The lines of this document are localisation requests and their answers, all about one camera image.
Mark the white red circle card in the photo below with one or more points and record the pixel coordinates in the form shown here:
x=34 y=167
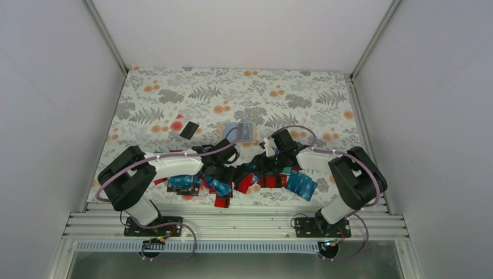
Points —
x=178 y=124

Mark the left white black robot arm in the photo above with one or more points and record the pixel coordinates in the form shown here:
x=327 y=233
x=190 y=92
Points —
x=124 y=181

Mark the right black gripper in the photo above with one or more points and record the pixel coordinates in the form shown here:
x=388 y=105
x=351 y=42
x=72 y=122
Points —
x=260 y=166

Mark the grey slotted cable duct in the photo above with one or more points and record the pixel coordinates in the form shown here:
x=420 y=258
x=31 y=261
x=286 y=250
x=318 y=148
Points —
x=177 y=246

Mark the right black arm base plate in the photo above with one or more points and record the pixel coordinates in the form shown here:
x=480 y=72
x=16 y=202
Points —
x=311 y=227

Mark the floral patterned table mat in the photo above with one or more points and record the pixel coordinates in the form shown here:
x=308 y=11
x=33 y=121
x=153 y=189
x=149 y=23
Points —
x=314 y=105

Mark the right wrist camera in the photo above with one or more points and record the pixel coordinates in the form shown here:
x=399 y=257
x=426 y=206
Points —
x=266 y=145

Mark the red card bottom centre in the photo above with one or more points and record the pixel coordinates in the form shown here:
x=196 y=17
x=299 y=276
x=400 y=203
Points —
x=222 y=202

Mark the beige leather card holder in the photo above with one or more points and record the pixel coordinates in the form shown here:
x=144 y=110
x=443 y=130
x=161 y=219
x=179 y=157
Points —
x=229 y=131

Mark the blue card stack right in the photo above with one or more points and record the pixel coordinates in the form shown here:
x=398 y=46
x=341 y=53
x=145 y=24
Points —
x=301 y=184

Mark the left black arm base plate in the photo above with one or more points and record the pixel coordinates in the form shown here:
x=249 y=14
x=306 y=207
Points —
x=165 y=226

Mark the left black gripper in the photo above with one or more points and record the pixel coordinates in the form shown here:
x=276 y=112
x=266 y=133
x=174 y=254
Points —
x=227 y=176

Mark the blue card left lower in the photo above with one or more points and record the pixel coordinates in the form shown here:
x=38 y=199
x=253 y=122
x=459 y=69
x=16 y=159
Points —
x=183 y=181

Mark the black card on mat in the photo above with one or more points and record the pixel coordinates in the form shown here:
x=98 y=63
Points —
x=189 y=130

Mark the aluminium rail frame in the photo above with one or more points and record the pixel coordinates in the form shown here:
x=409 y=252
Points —
x=237 y=223

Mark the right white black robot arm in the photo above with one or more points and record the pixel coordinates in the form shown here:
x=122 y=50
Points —
x=358 y=180

